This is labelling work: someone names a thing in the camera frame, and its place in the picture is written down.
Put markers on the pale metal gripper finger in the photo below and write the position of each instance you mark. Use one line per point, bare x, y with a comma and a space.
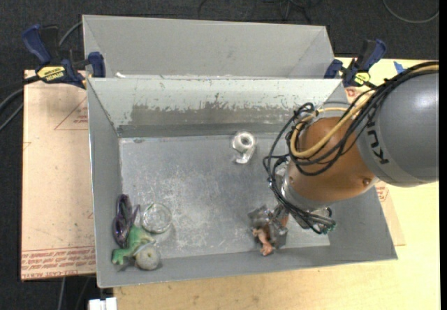
281, 237
259, 218

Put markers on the orange toy animal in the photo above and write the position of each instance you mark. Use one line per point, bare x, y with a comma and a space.
264, 240

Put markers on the clear glass mug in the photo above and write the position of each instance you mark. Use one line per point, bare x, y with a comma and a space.
243, 146

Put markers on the grey metal bin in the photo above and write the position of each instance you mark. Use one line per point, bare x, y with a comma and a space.
195, 176

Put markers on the green toy animal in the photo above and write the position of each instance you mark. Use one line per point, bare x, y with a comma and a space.
131, 240

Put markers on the purple sunglasses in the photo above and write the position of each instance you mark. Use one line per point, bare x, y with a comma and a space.
123, 221

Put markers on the brown cardboard board red print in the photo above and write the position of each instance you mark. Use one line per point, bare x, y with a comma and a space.
56, 169

